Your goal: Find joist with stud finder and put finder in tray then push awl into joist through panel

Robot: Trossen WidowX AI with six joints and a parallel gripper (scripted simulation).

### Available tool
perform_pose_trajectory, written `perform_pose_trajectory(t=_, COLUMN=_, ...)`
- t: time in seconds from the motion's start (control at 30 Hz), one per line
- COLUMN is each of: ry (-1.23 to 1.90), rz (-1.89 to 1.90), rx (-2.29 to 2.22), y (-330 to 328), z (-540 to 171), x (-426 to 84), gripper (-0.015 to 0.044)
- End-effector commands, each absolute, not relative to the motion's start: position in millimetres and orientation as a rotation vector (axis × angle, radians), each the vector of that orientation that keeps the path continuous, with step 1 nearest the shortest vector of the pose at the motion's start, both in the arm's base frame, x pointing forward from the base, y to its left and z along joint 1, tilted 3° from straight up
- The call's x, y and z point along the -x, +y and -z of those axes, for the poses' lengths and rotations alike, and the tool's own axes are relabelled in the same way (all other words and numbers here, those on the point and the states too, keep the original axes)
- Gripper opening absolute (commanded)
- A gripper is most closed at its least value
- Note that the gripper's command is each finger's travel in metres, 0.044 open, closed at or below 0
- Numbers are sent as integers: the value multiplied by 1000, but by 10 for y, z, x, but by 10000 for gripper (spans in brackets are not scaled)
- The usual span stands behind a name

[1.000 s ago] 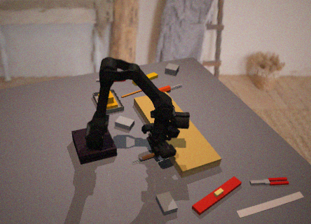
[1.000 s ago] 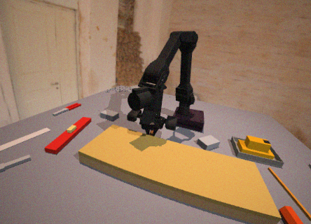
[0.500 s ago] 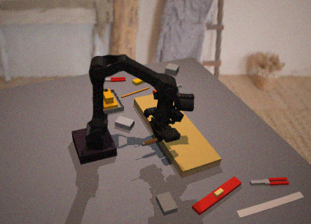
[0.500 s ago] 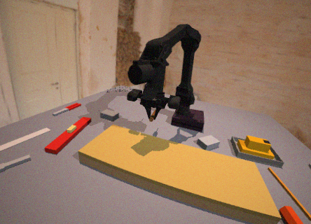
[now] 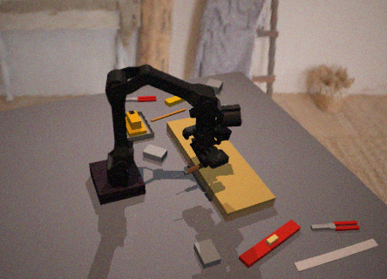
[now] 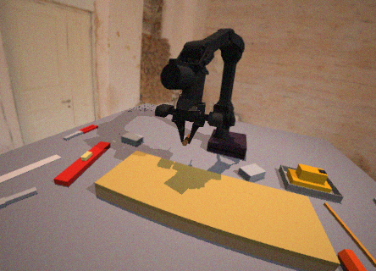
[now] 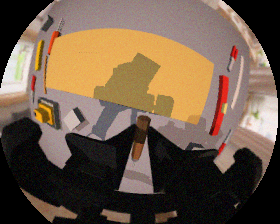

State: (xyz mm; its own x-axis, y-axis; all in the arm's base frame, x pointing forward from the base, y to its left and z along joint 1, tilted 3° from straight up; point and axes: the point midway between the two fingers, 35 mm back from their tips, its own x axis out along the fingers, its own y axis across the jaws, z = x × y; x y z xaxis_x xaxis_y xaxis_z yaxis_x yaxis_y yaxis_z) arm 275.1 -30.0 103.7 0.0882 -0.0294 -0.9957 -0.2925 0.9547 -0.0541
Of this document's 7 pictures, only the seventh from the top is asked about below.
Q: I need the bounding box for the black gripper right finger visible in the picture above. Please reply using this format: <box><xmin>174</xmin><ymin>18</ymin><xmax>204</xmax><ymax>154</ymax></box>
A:
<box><xmin>146</xmin><ymin>126</ymin><xmax>219</xmax><ymax>193</ymax></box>

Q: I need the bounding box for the shallow dark grey rectangular tray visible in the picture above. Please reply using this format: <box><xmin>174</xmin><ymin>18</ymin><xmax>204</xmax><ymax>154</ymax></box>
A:
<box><xmin>37</xmin><ymin>97</ymin><xmax>61</xmax><ymax>131</ymax></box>

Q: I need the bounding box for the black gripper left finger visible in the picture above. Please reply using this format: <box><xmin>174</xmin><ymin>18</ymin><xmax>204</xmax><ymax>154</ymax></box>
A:
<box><xmin>65</xmin><ymin>124</ymin><xmax>136</xmax><ymax>191</ymax></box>

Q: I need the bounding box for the brown awl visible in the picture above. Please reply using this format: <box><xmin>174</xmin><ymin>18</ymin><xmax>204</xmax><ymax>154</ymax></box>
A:
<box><xmin>131</xmin><ymin>116</ymin><xmax>150</xmax><ymax>167</ymax></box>

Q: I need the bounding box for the tan floor panel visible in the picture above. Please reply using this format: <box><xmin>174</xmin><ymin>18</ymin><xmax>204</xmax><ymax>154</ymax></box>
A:
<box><xmin>45</xmin><ymin>28</ymin><xmax>214</xmax><ymax>126</ymax></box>

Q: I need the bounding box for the red long flat bar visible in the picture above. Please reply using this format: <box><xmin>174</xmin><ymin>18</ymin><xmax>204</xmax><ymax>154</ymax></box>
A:
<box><xmin>209</xmin><ymin>74</ymin><xmax>229</xmax><ymax>136</ymax></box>

